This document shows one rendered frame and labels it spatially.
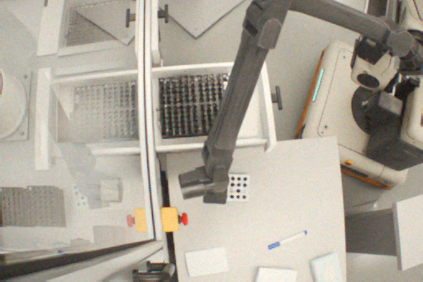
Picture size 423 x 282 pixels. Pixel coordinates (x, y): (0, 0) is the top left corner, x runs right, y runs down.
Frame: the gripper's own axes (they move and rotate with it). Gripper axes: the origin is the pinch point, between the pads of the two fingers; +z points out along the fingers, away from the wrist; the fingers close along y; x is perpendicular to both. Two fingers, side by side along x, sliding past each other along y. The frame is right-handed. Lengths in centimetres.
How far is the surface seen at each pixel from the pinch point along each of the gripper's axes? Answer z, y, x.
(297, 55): 78, -88, 47
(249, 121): -3.1, -21.4, 9.4
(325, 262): 1.4, 23.8, 39.0
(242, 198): 5.0, 1.3, 9.4
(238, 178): 4.2, -4.9, 7.6
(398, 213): 5, 7, 70
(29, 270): -103, 20, -16
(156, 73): -7.4, -32.9, -20.0
